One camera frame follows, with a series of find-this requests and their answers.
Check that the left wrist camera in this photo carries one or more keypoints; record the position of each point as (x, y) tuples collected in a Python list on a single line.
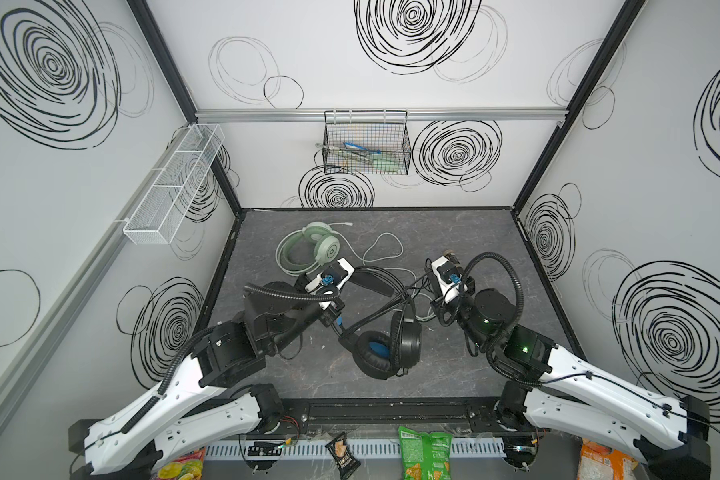
[(327, 285)]

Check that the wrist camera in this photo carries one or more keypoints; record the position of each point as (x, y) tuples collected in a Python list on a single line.
[(327, 285), (445, 278)]

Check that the orange snack bag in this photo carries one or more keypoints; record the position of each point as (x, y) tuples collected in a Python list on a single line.
[(598, 462)]

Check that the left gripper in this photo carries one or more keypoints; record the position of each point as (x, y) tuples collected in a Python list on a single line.
[(331, 312)]

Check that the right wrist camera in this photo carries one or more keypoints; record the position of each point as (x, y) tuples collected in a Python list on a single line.
[(445, 278)]

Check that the black blue headphones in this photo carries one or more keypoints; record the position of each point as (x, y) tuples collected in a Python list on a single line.
[(387, 343)]

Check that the small brown bottle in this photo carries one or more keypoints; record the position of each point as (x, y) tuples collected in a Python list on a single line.
[(451, 256)]

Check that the black mounting rail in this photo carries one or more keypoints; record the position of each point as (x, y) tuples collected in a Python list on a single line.
[(396, 411)]

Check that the white wire shelf basket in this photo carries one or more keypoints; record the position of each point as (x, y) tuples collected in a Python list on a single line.
[(165, 205)]

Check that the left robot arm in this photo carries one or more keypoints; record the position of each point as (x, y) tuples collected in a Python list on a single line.
[(201, 397)]

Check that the Fox's fruits candy bag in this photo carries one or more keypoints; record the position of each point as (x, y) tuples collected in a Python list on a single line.
[(186, 467)]

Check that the black wire basket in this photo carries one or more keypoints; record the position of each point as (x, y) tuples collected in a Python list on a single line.
[(370, 142)]

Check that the mint green headphones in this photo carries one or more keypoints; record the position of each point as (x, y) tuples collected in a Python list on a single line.
[(305, 250)]

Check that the small dark snack packet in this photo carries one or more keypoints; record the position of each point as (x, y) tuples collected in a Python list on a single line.
[(346, 463)]

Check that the green chips bag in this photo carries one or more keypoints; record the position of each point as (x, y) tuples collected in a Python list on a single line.
[(425, 456)]

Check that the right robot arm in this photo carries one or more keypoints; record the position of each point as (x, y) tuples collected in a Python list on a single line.
[(549, 387)]

